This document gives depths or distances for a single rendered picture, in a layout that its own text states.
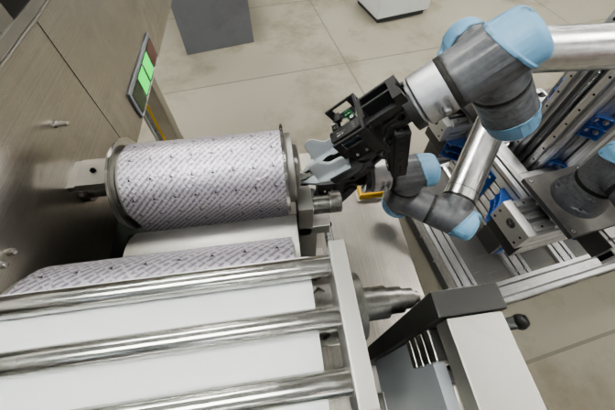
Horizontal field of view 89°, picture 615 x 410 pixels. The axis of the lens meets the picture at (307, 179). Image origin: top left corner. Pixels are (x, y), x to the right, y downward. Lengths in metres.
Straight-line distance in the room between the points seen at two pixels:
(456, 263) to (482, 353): 1.44
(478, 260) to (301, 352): 1.57
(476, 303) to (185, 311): 0.20
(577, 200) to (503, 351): 1.00
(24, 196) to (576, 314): 2.16
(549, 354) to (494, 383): 1.77
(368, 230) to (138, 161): 0.59
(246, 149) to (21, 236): 0.29
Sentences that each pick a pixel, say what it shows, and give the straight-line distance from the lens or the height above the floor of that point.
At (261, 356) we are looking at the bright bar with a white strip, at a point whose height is 1.44.
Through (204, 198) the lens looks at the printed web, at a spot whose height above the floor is 1.27.
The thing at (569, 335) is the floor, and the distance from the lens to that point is 2.11.
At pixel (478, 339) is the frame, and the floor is 1.44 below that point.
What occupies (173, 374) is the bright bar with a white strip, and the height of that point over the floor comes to 1.44.
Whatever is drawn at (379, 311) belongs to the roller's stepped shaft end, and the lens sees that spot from 0.33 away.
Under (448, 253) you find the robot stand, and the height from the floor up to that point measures 0.23.
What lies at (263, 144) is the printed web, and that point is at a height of 1.31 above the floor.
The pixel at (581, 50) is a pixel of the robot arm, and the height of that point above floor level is 1.38.
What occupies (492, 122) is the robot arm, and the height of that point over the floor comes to 1.35.
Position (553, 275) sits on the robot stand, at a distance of 1.89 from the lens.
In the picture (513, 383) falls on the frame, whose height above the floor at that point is 1.44.
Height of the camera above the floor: 1.66
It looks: 55 degrees down
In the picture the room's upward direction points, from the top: straight up
